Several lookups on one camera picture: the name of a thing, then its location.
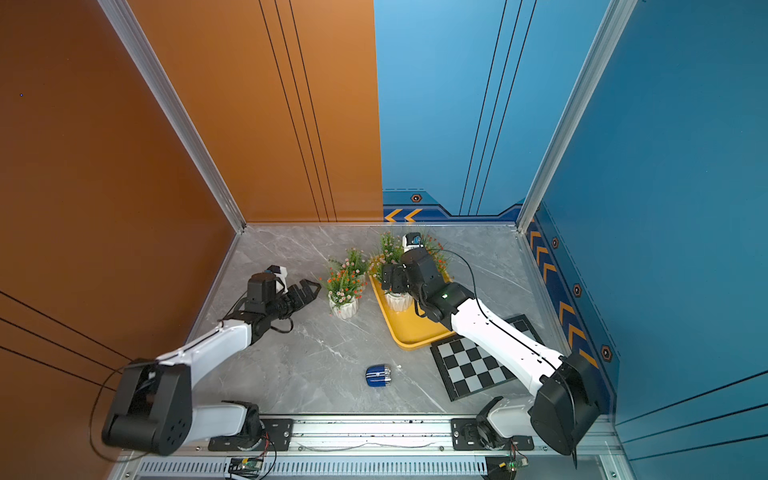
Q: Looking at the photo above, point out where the black white checkerboard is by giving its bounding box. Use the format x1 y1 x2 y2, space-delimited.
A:
430 334 516 402

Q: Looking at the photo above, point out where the orange flower back pot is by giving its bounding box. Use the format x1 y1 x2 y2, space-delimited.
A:
326 247 369 320

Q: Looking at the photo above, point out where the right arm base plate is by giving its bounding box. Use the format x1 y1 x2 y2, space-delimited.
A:
450 418 535 452

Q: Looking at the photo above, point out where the right green circuit board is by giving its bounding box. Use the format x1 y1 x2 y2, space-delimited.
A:
498 454 529 478

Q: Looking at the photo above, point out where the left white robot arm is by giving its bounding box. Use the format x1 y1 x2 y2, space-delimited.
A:
101 265 321 456

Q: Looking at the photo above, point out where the green circuit board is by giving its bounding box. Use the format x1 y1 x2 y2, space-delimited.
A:
498 454 529 478
226 457 264 479

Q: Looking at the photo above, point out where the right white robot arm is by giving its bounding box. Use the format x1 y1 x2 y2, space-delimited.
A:
382 233 601 457

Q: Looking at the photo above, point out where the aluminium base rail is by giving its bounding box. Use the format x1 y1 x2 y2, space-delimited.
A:
108 414 634 479

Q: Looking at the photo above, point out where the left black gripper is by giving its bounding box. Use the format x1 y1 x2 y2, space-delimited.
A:
267 279 322 323

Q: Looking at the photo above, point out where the red flower white pot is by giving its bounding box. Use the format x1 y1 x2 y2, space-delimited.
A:
422 234 449 279

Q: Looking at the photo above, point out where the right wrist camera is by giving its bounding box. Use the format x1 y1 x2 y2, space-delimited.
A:
402 232 424 253

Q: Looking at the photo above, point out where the pink flower back pot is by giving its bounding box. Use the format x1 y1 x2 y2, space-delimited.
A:
369 232 413 312

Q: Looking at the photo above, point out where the yellow plastic tray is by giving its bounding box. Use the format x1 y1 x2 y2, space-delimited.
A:
369 273 453 351

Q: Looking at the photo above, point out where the left green circuit board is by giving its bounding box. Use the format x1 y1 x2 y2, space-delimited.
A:
226 457 264 479

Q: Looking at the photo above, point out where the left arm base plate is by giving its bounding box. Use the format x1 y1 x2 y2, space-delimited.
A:
207 417 294 453

